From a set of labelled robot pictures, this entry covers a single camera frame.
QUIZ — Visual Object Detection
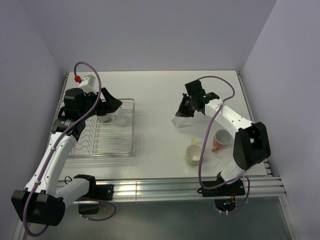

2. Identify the brown and white paper cup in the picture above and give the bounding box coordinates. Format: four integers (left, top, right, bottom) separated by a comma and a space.
97, 113, 115, 123

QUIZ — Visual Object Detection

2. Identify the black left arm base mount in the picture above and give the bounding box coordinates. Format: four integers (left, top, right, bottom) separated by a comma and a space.
76, 184, 117, 222

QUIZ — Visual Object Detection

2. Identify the large clear glass tumbler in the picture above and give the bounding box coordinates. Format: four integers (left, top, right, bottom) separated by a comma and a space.
113, 106, 127, 127

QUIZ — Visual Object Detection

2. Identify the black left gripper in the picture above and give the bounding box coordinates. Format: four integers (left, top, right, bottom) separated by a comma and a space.
79, 87, 122, 120

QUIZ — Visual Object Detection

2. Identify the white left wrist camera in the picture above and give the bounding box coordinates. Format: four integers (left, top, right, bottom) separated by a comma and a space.
74, 74, 96, 94

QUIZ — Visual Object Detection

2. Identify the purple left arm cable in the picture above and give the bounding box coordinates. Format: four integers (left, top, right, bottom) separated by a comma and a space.
22, 61, 118, 237

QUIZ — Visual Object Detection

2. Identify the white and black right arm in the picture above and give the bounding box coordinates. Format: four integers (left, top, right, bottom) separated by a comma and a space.
175, 77, 271, 195

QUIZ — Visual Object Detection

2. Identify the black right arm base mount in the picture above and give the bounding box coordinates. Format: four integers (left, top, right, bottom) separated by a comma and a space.
197, 179, 246, 212

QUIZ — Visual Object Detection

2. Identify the orange ceramic mug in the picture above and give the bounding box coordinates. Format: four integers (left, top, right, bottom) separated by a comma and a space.
211, 129, 233, 152

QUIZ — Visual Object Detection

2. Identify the metal wire dish rack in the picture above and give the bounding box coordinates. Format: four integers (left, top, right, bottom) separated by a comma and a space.
68, 98, 135, 159

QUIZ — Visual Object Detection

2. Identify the yellow-green ceramic mug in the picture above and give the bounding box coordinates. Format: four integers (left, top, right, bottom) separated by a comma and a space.
184, 138, 203, 167

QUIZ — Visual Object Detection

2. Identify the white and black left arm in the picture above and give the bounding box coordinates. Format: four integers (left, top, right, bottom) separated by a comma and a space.
11, 87, 123, 227

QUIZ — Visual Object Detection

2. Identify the small clear glass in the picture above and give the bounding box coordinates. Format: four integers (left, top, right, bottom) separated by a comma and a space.
171, 116, 190, 128

